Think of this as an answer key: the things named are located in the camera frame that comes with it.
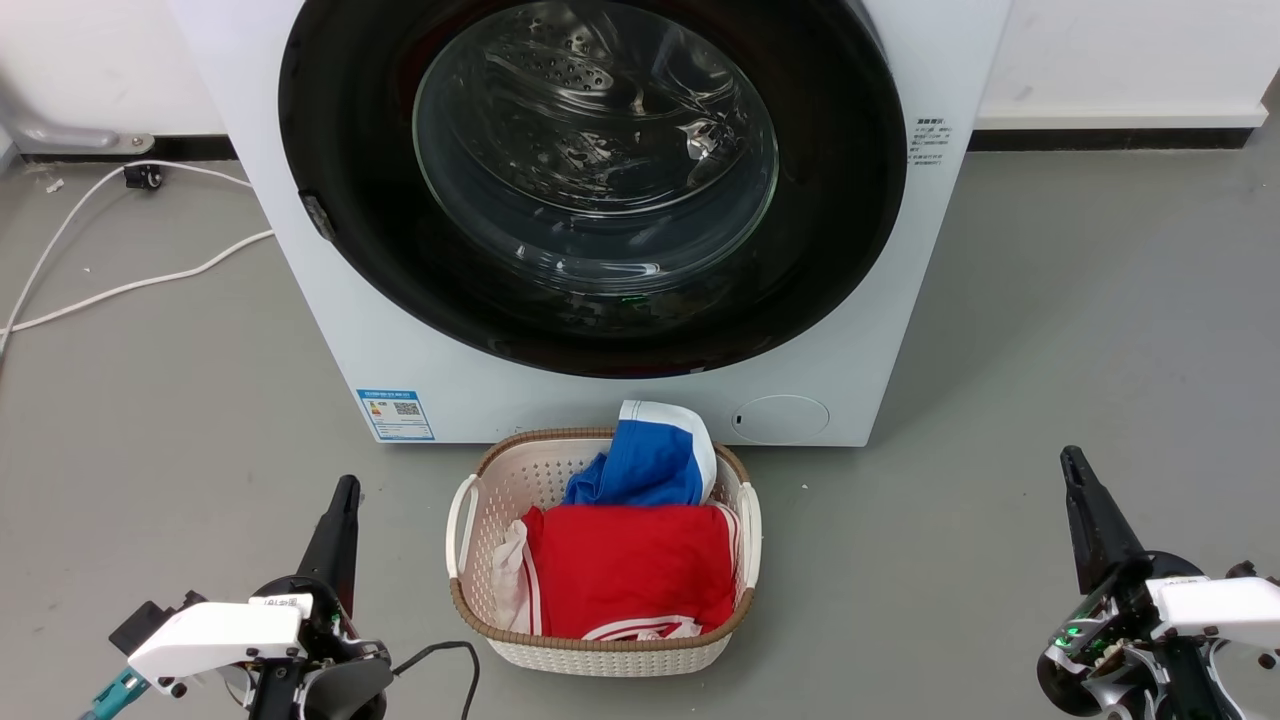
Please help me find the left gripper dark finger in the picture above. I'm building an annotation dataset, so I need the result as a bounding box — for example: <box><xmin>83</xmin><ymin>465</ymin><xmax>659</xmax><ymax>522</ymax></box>
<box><xmin>296</xmin><ymin>476</ymin><xmax>350</xmax><ymax>603</ymax></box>
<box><xmin>326</xmin><ymin>477</ymin><xmax>362</xmax><ymax>615</ymax></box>

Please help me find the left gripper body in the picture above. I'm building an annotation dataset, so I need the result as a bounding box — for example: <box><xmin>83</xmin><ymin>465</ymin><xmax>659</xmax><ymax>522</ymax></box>
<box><xmin>248</xmin><ymin>574</ymin><xmax>395</xmax><ymax>720</ymax></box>

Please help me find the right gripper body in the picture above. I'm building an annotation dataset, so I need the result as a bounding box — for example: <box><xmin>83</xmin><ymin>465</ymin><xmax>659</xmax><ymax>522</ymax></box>
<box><xmin>1036</xmin><ymin>553</ymin><xmax>1237</xmax><ymax>720</ymax></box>

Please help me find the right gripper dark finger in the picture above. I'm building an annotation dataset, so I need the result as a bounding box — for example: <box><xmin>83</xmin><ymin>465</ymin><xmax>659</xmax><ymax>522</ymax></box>
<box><xmin>1060</xmin><ymin>446</ymin><xmax>1119</xmax><ymax>598</ymax></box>
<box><xmin>1072</xmin><ymin>446</ymin><xmax>1153</xmax><ymax>581</ymax></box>

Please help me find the white front-load washing machine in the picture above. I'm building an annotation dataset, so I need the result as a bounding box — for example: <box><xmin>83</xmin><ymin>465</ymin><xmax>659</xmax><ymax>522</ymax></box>
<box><xmin>168</xmin><ymin>0</ymin><xmax>1013</xmax><ymax>448</ymax></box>

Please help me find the round black glass washer door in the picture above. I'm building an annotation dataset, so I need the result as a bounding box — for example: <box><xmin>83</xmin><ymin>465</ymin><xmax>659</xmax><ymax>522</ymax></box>
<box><xmin>278</xmin><ymin>0</ymin><xmax>909</xmax><ymax>380</ymax></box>

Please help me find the blue energy label sticker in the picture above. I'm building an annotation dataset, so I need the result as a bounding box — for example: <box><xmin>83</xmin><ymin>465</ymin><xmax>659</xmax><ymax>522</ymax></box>
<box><xmin>356</xmin><ymin>389</ymin><xmax>437</xmax><ymax>442</ymax></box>

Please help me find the cream woven plastic laundry basket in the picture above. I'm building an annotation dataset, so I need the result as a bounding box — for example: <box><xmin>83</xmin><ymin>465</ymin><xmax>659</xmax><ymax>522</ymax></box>
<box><xmin>445</xmin><ymin>427</ymin><xmax>764</xmax><ymax>678</ymax></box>

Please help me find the red garment with white stripes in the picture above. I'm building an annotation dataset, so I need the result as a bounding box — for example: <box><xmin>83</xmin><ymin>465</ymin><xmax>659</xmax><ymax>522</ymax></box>
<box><xmin>490</xmin><ymin>503</ymin><xmax>746</xmax><ymax>642</ymax></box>

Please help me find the blue and white garment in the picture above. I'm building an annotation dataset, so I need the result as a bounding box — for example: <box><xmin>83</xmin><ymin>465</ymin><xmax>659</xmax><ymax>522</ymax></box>
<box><xmin>563</xmin><ymin>400</ymin><xmax>718</xmax><ymax>508</ymax></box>

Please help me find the printed text warning sticker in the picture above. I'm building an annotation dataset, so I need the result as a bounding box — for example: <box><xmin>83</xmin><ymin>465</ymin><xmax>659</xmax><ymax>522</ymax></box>
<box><xmin>908</xmin><ymin>117</ymin><xmax>953</xmax><ymax>168</ymax></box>

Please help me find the thin black left gripper cable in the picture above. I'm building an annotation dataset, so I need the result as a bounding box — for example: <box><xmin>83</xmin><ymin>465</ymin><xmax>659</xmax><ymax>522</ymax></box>
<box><xmin>390</xmin><ymin>641</ymin><xmax>483</xmax><ymax>720</ymax></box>

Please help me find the teal cable connector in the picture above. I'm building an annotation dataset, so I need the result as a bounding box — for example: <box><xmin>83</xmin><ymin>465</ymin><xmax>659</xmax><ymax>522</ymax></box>
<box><xmin>80</xmin><ymin>668</ymin><xmax>149</xmax><ymax>720</ymax></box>

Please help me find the white power cable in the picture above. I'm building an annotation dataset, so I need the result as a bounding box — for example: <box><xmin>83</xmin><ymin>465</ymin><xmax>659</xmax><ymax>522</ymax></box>
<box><xmin>0</xmin><ymin>160</ymin><xmax>276</xmax><ymax>353</ymax></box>

